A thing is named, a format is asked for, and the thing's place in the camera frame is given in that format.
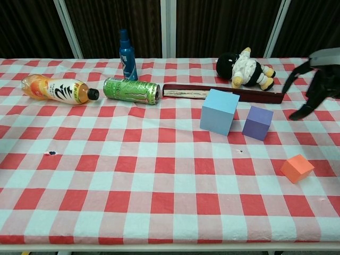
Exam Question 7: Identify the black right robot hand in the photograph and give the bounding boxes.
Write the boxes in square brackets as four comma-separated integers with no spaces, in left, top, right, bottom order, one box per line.
[281,56,340,122]

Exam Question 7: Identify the purple cube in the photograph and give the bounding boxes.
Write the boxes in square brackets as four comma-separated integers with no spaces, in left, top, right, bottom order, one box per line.
[242,105,274,141]

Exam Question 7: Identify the orange cube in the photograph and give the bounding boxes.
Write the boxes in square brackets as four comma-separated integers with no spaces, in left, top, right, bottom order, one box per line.
[280,154,315,184]

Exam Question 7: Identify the black and white plush doll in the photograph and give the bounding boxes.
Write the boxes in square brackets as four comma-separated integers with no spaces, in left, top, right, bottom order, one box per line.
[215,47,277,91]

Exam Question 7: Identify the light blue cube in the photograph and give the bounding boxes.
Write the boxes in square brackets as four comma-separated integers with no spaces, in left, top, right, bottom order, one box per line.
[199,89,241,137]

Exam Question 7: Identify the dark red book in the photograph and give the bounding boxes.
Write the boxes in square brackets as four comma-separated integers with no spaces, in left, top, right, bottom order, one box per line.
[161,83,285,105]

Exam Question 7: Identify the green energy drink can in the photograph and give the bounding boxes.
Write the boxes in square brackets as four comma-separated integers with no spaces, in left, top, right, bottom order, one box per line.
[103,76,161,105]

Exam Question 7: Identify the blue spray bottle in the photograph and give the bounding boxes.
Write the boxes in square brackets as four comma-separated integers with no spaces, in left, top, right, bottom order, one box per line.
[118,29,139,81]

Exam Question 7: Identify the red white checkered tablecloth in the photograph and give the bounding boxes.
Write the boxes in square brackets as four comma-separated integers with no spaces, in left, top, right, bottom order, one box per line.
[0,57,340,245]

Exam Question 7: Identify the orange drink bottle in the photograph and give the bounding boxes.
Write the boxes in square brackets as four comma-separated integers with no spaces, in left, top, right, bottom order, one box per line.
[21,74,100,105]

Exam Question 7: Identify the white frame post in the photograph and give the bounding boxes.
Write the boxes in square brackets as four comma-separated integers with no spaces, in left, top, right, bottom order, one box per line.
[52,0,83,59]
[263,0,292,58]
[160,0,178,58]

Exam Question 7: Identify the white table edge frame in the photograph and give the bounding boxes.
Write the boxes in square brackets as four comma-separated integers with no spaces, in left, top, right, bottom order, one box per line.
[0,242,340,255]

